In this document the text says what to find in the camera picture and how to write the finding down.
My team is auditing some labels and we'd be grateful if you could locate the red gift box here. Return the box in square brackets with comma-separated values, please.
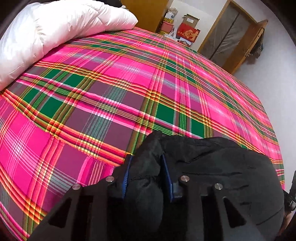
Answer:
[176, 23, 200, 43]

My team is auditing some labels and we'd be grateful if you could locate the black puffer jacket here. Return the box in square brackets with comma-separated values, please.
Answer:
[123, 132, 284, 240]

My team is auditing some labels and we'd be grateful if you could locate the pink plaid bed sheet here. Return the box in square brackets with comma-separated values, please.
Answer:
[1, 28, 285, 240]

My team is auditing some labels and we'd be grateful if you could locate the dark hanging bag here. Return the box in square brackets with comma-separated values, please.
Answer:
[252, 36, 263, 59]

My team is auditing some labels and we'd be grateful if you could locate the wooden wardrobe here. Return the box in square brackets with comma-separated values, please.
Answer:
[121, 0, 173, 33]

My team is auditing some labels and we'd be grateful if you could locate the person right hand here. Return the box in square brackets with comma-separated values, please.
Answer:
[277, 210, 295, 236]

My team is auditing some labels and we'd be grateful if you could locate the brown cardboard box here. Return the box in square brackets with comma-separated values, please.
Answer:
[182, 14, 200, 28]

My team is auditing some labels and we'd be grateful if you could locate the white pink quilt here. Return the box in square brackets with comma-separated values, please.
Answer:
[1, 1, 138, 89]

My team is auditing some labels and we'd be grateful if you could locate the pink storage box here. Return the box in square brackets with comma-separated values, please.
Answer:
[161, 21, 174, 33]

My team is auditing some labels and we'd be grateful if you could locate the wooden door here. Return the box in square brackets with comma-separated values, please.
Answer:
[198, 1, 268, 74]

